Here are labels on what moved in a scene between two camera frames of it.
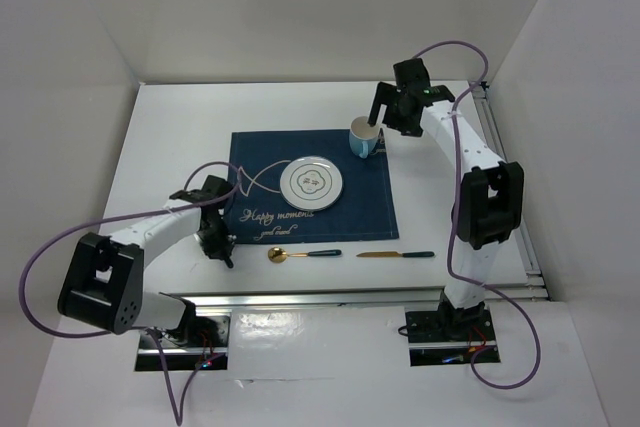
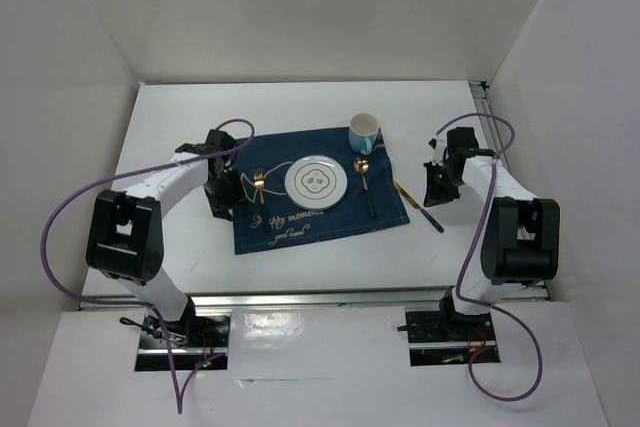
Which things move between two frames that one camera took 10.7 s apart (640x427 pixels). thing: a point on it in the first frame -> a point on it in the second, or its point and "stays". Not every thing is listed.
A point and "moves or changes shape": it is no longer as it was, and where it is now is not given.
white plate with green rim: [310, 183] stays
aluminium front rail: [339, 301] stays
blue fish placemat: [310, 186] moves or changes shape
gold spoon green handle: [279, 255] -> [361, 165]
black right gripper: [387, 94] -> [434, 195]
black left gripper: [224, 241] -> [235, 198]
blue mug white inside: [363, 137] stays
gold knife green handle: [409, 254] -> [407, 196]
